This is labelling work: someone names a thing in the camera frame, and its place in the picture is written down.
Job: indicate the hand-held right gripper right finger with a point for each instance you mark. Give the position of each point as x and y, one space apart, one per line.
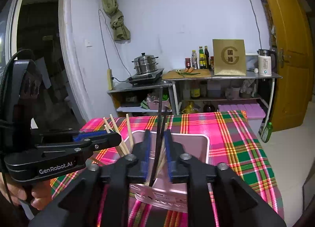
169 150

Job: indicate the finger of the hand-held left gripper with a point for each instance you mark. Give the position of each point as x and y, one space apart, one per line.
79 136
105 140

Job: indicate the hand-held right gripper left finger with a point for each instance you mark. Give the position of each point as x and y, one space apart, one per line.
147 148

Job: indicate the wooden chopstick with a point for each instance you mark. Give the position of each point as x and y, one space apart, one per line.
107 129
114 122
161 160
129 128
106 123

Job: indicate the pink plastic utensil holder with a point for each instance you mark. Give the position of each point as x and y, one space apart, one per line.
192 148

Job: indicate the row of wooden chopsticks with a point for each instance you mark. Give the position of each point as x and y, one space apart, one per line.
165 118

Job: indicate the person's left hand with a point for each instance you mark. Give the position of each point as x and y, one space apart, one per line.
41 196

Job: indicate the low metal counter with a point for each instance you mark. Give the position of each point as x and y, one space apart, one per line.
137 88

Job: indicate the yellowed power strip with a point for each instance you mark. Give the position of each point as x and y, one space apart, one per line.
110 79

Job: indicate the pink plaid tablecloth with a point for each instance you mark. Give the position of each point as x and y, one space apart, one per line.
233 155

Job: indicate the yellow label shelf bottle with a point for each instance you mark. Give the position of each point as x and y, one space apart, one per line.
195 91

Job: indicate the black induction stove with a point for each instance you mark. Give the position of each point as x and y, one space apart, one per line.
145 77

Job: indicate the wooden cutting board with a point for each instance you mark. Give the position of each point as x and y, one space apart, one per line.
172 74

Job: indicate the green onion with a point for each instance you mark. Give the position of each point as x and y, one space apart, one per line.
188 73

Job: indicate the pink storage box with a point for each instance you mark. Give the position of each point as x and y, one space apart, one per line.
241 110

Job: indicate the carrot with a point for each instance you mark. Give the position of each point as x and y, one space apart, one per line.
190 69

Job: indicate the steel steamer pot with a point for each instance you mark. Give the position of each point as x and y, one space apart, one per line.
145 64

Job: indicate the red sauce jar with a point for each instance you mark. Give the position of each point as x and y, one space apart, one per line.
187 63

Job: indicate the clear plastic bottle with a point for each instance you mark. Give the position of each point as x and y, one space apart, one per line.
194 60

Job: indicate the green bottle yellow label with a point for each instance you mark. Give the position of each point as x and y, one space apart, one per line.
201 59

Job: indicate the green plastic floor bottle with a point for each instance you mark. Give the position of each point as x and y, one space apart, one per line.
267 133

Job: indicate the dark sauce bottle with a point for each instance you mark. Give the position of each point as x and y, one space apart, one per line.
207 58

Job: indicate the tall metal shelf table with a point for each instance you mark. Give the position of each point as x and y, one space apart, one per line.
246 77

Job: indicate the gold cardboard box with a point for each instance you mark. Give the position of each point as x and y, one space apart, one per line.
230 57

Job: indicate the hanging green cloth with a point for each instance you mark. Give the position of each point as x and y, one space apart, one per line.
115 22

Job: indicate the white electric kettle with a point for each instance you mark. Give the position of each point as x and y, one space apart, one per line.
265 64

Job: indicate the yellow wooden door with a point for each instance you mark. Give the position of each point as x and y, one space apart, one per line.
290 57

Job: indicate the white wall switch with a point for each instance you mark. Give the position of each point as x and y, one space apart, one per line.
88 43

